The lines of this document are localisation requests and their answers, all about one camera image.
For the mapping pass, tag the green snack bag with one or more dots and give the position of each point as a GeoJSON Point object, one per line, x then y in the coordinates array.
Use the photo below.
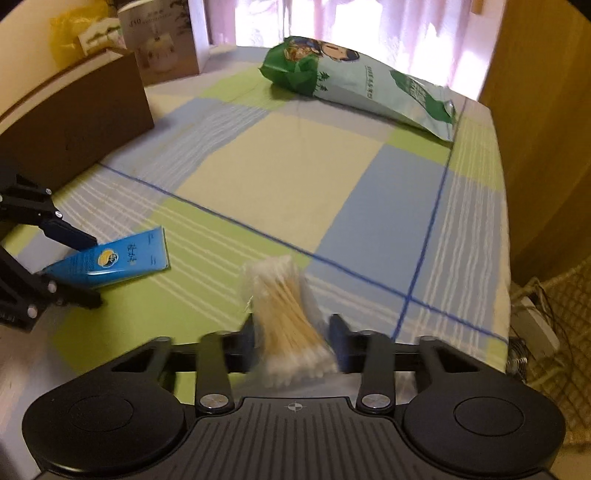
{"type": "Point", "coordinates": [369, 87]}

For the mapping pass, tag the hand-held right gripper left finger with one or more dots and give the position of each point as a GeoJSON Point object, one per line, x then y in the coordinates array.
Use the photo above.
{"type": "Point", "coordinates": [249, 339]}

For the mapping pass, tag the pale curtain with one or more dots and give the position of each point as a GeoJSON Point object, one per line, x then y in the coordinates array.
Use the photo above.
{"type": "Point", "coordinates": [369, 23]}

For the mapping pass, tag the yellow plastic bag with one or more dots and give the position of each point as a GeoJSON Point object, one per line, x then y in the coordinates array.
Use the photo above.
{"type": "Point", "coordinates": [64, 32]}

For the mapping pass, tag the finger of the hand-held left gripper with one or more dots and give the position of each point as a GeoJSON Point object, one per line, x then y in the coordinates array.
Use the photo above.
{"type": "Point", "coordinates": [69, 235]}
{"type": "Point", "coordinates": [69, 297]}

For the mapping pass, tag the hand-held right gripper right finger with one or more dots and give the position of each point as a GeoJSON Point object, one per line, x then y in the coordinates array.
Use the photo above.
{"type": "Point", "coordinates": [337, 342]}

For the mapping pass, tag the white power strip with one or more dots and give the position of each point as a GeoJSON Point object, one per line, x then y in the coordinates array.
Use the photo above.
{"type": "Point", "coordinates": [535, 327]}

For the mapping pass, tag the bag of cotton swabs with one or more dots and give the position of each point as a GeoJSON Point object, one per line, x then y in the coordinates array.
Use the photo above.
{"type": "Point", "coordinates": [286, 314]}

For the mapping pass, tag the blue cream tube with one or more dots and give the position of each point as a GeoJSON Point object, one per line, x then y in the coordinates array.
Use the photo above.
{"type": "Point", "coordinates": [115, 261]}

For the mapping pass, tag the checkered cloth covered desktop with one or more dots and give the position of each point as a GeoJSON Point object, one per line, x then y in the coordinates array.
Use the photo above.
{"type": "Point", "coordinates": [295, 161]}

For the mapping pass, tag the green tissue packet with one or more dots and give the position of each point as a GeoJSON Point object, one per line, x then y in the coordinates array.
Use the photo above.
{"type": "Point", "coordinates": [101, 39]}

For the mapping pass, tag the white appliance box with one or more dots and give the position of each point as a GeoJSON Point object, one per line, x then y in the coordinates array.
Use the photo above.
{"type": "Point", "coordinates": [157, 46]}

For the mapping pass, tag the wooden cabinet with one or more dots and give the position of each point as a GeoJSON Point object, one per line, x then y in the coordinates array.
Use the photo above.
{"type": "Point", "coordinates": [540, 138]}

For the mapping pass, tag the brown cardboard box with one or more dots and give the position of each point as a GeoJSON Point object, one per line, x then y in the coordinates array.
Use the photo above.
{"type": "Point", "coordinates": [83, 124]}

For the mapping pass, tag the small metal fan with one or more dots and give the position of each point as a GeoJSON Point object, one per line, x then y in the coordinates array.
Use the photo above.
{"type": "Point", "coordinates": [517, 362]}

